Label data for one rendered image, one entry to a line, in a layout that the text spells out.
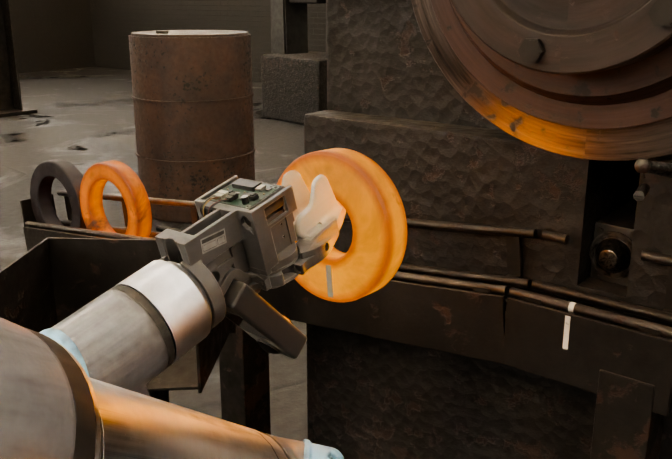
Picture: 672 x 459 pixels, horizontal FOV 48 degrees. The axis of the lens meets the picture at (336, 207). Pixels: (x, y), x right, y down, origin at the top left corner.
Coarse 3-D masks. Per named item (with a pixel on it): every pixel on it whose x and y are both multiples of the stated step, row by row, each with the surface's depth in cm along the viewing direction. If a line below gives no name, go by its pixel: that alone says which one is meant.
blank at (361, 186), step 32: (320, 160) 73; (352, 160) 71; (352, 192) 72; (384, 192) 70; (352, 224) 72; (384, 224) 70; (352, 256) 73; (384, 256) 70; (320, 288) 76; (352, 288) 74
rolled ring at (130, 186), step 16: (112, 160) 142; (96, 176) 142; (112, 176) 138; (128, 176) 137; (80, 192) 146; (96, 192) 145; (128, 192) 136; (144, 192) 138; (96, 208) 147; (128, 208) 137; (144, 208) 137; (96, 224) 146; (128, 224) 138; (144, 224) 138
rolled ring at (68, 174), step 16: (48, 160) 152; (64, 160) 152; (32, 176) 156; (48, 176) 152; (64, 176) 148; (80, 176) 149; (32, 192) 157; (48, 192) 158; (32, 208) 159; (48, 208) 158; (80, 208) 148; (80, 224) 149
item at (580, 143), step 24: (432, 24) 87; (432, 48) 88; (456, 72) 87; (480, 96) 85; (504, 120) 84; (528, 120) 82; (552, 144) 81; (576, 144) 80; (600, 144) 78; (624, 144) 76; (648, 144) 75
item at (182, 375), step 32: (32, 256) 100; (64, 256) 106; (96, 256) 105; (128, 256) 105; (160, 256) 105; (0, 288) 92; (32, 288) 101; (64, 288) 107; (96, 288) 107; (32, 320) 101; (224, 320) 100; (192, 352) 96; (160, 384) 89; (192, 384) 88
